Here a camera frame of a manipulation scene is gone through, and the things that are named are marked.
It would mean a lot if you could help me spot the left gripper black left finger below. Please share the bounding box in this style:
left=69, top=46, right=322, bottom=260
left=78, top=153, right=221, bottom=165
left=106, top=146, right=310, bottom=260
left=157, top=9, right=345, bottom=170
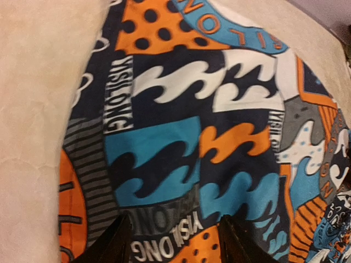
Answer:
left=70, top=214, right=132, bottom=262

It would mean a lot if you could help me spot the blue orange patterned cloth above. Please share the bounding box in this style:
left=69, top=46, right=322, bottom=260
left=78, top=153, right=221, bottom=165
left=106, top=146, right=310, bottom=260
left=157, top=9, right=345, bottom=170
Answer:
left=58, top=1, right=350, bottom=262

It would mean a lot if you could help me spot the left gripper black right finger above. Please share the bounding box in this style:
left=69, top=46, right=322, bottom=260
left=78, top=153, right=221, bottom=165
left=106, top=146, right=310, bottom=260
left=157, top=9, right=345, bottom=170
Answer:
left=218, top=215, right=277, bottom=263

